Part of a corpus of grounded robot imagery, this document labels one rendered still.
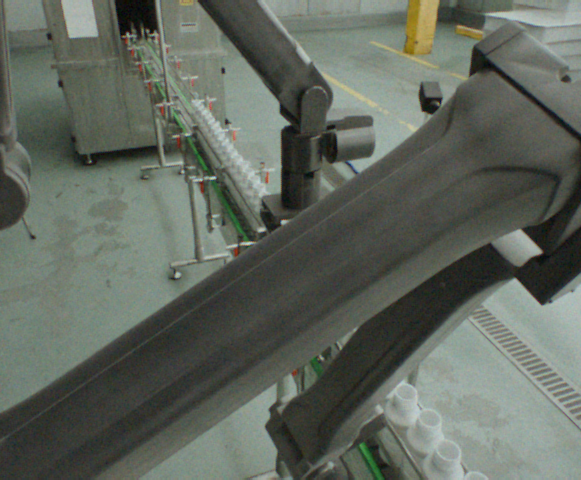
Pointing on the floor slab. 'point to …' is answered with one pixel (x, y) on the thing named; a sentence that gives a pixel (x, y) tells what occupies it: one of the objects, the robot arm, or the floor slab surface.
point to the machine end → (85, 96)
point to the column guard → (420, 26)
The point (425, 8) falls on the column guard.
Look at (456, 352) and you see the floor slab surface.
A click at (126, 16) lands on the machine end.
